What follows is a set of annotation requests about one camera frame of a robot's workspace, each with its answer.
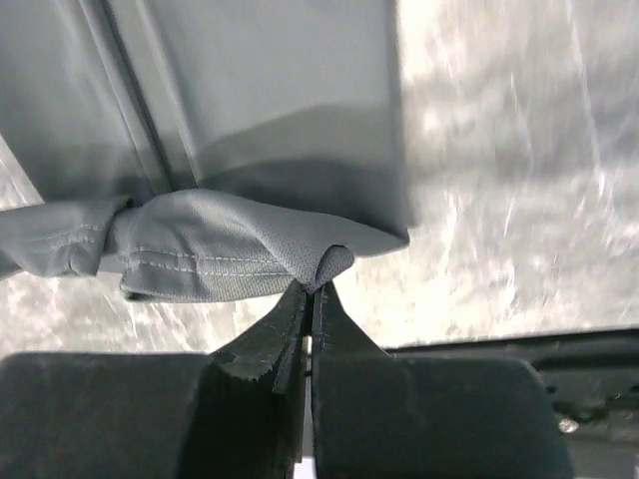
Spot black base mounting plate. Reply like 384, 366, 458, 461
387, 327, 638, 445

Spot dark grey t-shirt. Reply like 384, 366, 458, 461
1, 1, 413, 302

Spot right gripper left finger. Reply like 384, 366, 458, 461
1, 283, 308, 478

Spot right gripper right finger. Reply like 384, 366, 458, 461
312, 284, 573, 478

